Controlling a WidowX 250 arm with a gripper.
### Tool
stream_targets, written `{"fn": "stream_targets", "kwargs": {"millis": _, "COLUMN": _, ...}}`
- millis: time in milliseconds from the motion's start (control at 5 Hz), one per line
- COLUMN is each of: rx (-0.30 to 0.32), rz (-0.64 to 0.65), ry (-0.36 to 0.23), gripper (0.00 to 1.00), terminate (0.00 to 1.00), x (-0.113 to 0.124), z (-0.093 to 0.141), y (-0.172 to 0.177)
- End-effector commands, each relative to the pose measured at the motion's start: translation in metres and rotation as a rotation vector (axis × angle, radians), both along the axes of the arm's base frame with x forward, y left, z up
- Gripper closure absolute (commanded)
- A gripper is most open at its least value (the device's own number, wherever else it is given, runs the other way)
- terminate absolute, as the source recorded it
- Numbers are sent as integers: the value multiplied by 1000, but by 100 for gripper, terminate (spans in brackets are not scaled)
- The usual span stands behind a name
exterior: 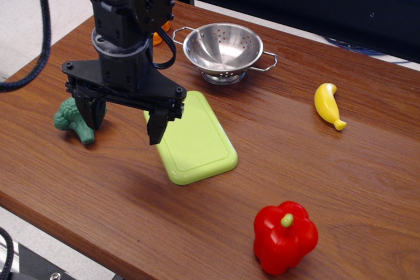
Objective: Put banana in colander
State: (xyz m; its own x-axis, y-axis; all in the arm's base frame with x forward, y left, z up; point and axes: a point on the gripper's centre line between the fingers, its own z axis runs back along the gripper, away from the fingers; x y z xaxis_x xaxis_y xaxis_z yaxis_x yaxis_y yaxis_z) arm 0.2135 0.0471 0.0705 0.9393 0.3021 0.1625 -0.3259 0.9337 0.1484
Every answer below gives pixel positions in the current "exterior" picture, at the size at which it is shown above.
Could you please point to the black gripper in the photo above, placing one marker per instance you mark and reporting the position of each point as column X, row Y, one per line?
column 127, row 78

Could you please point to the yellow toy banana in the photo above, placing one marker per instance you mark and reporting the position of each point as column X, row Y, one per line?
column 326, row 106

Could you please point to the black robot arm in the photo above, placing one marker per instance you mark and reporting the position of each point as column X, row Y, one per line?
column 127, row 24

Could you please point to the stainless steel colander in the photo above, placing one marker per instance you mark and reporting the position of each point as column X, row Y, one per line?
column 224, row 52

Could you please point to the green toy broccoli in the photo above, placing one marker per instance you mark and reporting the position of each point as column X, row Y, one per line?
column 69, row 117

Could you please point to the green plastic cutting board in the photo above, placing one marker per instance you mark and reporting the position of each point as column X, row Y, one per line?
column 196, row 146

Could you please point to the orange toy pumpkin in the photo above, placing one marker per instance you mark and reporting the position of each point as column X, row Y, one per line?
column 157, row 38

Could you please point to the black base with screw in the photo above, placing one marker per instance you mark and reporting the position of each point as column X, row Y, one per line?
column 40, row 256

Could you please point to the red toy bell pepper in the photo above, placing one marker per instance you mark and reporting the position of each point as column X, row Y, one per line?
column 284, row 234

